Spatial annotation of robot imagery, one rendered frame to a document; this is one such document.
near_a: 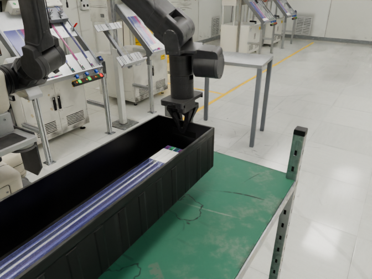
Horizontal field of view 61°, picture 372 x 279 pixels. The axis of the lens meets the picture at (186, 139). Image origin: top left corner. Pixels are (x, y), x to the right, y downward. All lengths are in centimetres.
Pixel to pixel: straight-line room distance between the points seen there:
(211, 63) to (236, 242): 39
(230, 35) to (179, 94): 639
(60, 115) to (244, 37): 465
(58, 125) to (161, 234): 274
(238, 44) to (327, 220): 520
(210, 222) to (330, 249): 150
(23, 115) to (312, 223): 251
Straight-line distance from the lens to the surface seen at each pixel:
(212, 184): 86
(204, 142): 74
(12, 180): 115
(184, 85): 75
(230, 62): 291
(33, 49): 97
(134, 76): 399
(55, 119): 332
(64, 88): 332
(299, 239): 218
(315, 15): 970
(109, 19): 410
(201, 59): 72
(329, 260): 211
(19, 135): 104
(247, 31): 696
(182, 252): 68
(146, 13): 72
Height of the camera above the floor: 144
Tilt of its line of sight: 27 degrees down
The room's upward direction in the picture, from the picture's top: straight up
